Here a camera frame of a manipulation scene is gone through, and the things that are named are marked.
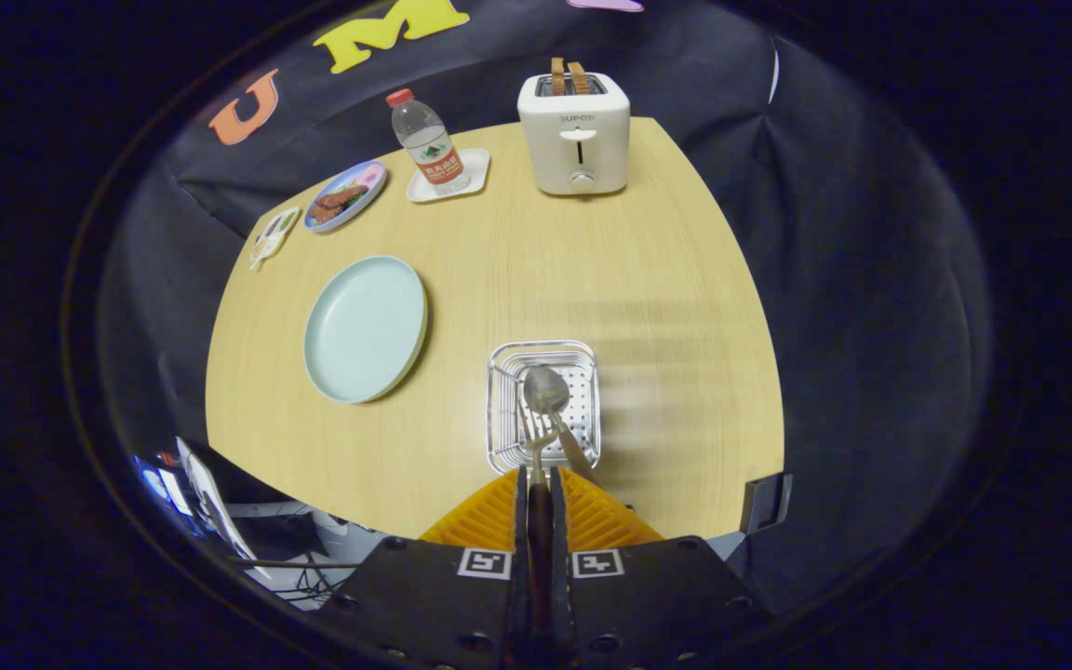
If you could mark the black backdrop cloth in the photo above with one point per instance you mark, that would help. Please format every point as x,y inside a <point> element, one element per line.
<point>871,326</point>

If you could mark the perforated metal basket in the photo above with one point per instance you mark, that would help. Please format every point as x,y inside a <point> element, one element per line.
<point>506,372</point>

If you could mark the brown food pieces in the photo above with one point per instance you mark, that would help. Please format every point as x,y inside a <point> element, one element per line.
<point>336,200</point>

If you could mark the small white shaped dish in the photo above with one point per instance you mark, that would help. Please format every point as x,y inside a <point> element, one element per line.
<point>274,237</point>

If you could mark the brown bread slice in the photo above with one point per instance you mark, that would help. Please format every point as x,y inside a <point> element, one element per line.
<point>557,76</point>
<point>578,78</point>

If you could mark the colourful printed plate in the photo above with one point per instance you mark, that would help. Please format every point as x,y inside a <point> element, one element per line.
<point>366,177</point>

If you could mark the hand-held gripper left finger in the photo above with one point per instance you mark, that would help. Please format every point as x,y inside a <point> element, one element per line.
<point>519,577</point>

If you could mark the black bracket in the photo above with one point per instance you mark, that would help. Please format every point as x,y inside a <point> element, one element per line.
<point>767,502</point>

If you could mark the white square coaster tray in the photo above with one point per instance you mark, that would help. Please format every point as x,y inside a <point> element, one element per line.
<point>478,166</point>

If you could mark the metal spoon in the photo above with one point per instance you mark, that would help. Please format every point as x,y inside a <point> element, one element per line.
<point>545,389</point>

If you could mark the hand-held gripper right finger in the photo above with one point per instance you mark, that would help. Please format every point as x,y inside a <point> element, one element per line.
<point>562,577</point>

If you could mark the white toaster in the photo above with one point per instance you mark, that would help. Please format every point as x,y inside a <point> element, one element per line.
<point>606,149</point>

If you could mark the pale green plate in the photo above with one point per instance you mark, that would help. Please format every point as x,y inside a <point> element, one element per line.
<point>364,330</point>

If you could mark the clear water bottle red cap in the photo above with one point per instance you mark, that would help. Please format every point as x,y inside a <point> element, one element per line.
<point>426,140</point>

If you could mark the white paper sheets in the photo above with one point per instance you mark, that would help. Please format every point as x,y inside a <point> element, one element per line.
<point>206,493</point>

